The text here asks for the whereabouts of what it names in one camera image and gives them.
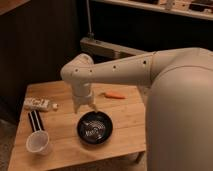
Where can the black ceramic bowl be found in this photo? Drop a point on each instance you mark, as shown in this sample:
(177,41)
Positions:
(95,127)

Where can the clear plastic bottle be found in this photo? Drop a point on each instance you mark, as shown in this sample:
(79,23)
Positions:
(39,104)

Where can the wooden table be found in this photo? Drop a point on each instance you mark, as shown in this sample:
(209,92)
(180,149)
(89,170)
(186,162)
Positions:
(128,134)

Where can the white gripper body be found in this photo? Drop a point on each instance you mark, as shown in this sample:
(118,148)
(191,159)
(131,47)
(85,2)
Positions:
(82,94)

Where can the long metal case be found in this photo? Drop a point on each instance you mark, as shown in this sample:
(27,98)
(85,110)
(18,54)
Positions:
(105,49)

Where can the vertical metal pole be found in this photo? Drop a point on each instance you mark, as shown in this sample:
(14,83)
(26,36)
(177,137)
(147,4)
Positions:
(90,31)

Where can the wooden shelf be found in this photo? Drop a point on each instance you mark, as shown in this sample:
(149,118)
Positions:
(187,8)

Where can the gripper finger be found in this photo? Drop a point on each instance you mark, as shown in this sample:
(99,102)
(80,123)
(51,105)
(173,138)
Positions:
(76,108)
(93,106)

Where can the orange carrot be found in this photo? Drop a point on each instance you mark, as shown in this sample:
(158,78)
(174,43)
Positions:
(114,96)

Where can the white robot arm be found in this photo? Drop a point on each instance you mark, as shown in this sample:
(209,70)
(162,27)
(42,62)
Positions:
(140,70)

